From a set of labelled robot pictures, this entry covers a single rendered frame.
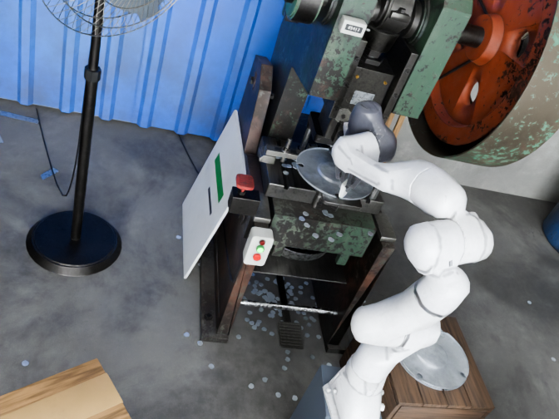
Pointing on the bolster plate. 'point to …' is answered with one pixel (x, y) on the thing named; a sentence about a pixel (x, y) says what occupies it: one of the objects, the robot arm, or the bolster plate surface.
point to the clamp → (266, 154)
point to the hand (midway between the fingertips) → (344, 189)
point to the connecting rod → (388, 27)
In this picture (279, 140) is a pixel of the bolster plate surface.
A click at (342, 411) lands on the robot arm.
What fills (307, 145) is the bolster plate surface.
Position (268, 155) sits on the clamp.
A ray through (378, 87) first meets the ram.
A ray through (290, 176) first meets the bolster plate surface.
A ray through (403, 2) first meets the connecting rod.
